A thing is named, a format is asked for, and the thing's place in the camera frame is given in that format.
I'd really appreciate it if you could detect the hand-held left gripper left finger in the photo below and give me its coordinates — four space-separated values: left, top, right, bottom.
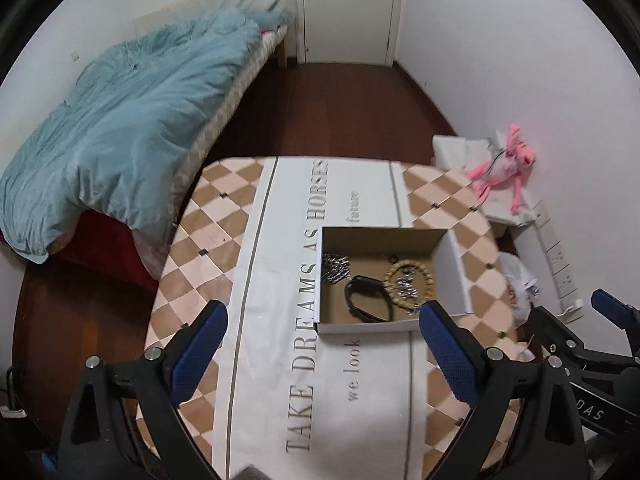
59 300 229 480

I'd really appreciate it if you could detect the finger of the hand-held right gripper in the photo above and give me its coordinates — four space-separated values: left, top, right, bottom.
522 306 640 370
590 288 640 356

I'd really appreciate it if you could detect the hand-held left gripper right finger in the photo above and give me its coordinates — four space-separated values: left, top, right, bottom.
419 301 586 480

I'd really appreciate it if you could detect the silver pendant necklace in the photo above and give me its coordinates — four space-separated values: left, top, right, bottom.
397 272 422 301

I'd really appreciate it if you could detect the wooden bead bracelet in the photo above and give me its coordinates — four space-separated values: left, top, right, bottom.
384 260 435 306

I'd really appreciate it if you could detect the black smart band watch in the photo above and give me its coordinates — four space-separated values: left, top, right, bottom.
345 275 396 323

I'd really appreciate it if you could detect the cardboard box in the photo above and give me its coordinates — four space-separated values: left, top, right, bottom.
315 226 476 336

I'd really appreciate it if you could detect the chunky silver chain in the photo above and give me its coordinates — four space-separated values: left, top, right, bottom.
320 252 351 286

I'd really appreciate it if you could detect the white plastic bag red print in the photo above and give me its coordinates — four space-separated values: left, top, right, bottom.
497 252 541 321

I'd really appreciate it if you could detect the checkered beige tablecloth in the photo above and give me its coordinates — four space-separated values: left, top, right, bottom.
144 156 531 480

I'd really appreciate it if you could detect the pink plush toy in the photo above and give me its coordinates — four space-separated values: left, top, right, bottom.
467 124 536 213

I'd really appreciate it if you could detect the white cloth bag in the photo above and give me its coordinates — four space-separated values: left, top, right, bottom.
432 132 543 226

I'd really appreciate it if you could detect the light blue duvet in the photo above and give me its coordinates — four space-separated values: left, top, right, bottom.
0 8 296 266

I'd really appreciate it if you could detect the bed with patterned mattress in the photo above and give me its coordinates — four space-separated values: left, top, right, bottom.
0 0 298 291

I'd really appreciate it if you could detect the white door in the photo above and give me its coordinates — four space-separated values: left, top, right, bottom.
295 0 403 67

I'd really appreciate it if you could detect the white wall socket row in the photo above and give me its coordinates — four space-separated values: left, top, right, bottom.
535 200 585 322

